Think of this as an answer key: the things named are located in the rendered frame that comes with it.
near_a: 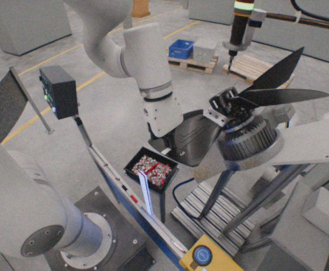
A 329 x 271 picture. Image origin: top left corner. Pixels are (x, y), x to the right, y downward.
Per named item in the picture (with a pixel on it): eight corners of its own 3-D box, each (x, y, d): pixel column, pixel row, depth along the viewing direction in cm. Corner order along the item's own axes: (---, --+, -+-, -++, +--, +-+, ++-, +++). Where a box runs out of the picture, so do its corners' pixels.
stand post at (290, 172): (228, 229, 141) (315, 150, 56) (222, 237, 137) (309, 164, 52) (224, 226, 143) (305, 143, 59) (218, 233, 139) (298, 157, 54)
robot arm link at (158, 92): (150, 92, 36) (154, 104, 38) (178, 77, 41) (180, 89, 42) (130, 87, 42) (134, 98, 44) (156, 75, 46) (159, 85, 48)
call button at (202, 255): (212, 255, 43) (213, 254, 41) (202, 266, 41) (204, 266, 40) (201, 244, 45) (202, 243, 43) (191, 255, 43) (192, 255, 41)
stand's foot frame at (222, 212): (252, 226, 142) (256, 223, 136) (224, 267, 121) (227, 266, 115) (201, 184, 172) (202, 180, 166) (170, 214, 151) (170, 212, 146)
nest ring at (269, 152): (242, 140, 88) (238, 133, 88) (293, 129, 64) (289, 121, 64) (213, 171, 75) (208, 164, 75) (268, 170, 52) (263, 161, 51)
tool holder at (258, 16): (251, 45, 45) (262, 8, 38) (256, 54, 41) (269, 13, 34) (221, 41, 47) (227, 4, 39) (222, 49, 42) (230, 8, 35)
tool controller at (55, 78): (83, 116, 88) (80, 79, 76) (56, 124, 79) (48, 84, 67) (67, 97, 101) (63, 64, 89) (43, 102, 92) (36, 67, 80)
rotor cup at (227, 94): (231, 116, 78) (217, 92, 77) (258, 107, 65) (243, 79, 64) (214, 132, 71) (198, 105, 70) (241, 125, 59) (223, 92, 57)
